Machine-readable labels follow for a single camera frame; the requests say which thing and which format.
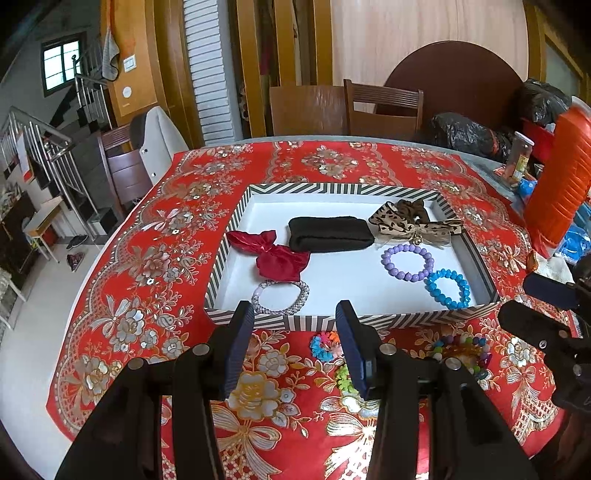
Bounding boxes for white louvered door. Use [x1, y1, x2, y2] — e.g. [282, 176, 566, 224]
[182, 0, 243, 144]

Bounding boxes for striped jewelry box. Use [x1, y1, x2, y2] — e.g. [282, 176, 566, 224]
[204, 182, 501, 332]

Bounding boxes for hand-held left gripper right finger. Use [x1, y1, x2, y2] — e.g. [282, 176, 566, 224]
[335, 300, 539, 480]

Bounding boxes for red plastic basin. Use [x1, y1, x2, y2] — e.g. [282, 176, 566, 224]
[522, 117, 559, 162]

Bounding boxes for silver bead bracelet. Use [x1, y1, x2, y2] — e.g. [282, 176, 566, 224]
[252, 279, 310, 317]

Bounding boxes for white padded chair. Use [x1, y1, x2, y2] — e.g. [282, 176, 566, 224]
[130, 106, 190, 185]

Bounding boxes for small black plastic bag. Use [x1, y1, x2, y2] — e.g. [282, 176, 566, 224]
[517, 78, 573, 127]

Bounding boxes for green flower hair tie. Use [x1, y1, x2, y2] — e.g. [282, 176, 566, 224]
[335, 364, 356, 393]

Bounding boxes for red bow hair tie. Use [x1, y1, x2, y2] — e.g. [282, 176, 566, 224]
[226, 229, 311, 282]

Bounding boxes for orange plastic container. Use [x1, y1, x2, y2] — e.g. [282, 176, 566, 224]
[526, 97, 591, 259]

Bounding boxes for slatted wooden chair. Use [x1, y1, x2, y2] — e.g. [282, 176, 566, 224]
[344, 79, 424, 141]

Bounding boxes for multicolor bead bracelet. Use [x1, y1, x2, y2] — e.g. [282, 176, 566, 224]
[431, 335, 494, 381]

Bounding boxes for large black plastic bag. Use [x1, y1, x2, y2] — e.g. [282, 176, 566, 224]
[425, 112, 513, 160]

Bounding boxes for grey hanging cloth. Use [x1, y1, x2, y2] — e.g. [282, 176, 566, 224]
[102, 28, 120, 80]

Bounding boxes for white towel orange trim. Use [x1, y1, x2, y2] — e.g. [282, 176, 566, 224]
[526, 249, 580, 287]

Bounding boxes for black headband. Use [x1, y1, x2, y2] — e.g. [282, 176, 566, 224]
[287, 215, 375, 254]

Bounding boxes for red floral tablecloth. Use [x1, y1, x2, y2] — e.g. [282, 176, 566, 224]
[46, 141, 573, 480]

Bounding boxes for small white desk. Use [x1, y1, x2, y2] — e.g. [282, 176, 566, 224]
[23, 196, 65, 264]

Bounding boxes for blue patterned plastic bag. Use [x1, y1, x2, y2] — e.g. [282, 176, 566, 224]
[561, 210, 591, 264]

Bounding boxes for solid-back wooden chair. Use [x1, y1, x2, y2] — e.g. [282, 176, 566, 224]
[270, 85, 348, 137]

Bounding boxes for clear plastic jar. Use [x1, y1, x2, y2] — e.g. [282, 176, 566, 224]
[503, 131, 536, 188]

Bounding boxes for window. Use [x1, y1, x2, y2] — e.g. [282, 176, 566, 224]
[41, 39, 86, 90]

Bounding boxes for round brown tabletop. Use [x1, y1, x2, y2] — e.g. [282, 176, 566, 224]
[376, 41, 525, 139]

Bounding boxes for metal stair railing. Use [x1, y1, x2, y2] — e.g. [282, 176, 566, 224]
[0, 74, 112, 217]

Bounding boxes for colorful flower hair tie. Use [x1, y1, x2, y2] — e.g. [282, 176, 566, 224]
[309, 331, 345, 361]

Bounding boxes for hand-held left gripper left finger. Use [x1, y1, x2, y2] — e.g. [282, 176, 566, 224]
[54, 300, 256, 480]

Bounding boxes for blue bead bracelet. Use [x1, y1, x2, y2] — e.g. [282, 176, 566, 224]
[425, 268, 472, 311]

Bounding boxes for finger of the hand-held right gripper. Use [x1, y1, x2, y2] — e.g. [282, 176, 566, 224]
[523, 273, 591, 319]
[498, 300, 591, 411]

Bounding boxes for leopard print bow hair tie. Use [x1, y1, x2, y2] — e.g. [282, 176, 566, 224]
[368, 199, 465, 250]

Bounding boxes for purple bead bracelet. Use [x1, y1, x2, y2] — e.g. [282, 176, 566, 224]
[381, 244, 435, 283]

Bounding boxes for dark wooden chair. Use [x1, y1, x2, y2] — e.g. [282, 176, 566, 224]
[98, 124, 153, 213]

